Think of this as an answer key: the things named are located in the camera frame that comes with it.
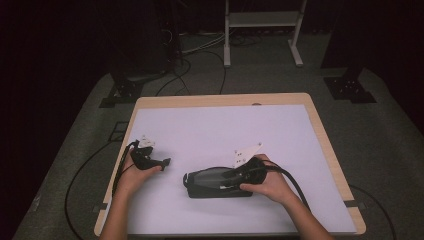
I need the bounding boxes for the person's right hand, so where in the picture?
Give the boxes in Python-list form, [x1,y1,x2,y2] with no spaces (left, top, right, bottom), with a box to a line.
[239,153,295,205]

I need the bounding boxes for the black floor cable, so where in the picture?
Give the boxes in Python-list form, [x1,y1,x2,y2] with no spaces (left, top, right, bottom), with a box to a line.
[155,58,193,98]
[191,49,228,96]
[349,184,398,240]
[64,140,116,240]

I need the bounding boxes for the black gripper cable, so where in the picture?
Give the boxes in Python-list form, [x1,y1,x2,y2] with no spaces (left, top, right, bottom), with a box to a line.
[263,164,312,212]
[111,140,140,198]

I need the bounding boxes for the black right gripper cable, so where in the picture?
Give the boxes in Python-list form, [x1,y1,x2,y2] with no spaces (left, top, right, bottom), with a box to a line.
[263,164,312,212]

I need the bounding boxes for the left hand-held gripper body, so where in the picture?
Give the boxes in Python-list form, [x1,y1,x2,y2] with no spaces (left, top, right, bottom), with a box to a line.
[129,134,164,172]

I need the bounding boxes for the black square floor frame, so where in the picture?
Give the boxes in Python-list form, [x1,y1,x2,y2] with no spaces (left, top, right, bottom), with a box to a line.
[107,121,130,143]

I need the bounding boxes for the white floor cables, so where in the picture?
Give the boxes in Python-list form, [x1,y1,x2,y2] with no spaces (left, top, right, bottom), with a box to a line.
[180,31,228,55]

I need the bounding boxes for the black pencil case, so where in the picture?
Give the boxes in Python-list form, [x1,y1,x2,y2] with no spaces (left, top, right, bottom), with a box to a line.
[182,166,254,200]

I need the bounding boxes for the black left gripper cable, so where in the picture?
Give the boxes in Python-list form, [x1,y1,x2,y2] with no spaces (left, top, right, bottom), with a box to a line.
[111,140,140,198]

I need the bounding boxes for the person's left hand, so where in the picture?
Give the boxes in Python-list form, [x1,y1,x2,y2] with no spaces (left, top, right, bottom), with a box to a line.
[115,155,164,198]

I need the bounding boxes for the black stand base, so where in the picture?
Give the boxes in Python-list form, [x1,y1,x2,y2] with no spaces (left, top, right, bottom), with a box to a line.
[98,70,145,109]
[323,65,378,105]

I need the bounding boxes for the white metal stand frame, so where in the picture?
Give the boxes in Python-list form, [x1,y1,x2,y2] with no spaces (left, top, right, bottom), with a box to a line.
[223,0,308,69]

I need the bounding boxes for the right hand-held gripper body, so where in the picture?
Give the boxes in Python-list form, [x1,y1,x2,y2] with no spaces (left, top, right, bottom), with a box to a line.
[232,142,269,186]

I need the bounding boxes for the white table mat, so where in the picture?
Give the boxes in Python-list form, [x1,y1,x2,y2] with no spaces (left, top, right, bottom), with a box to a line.
[103,104,358,236]

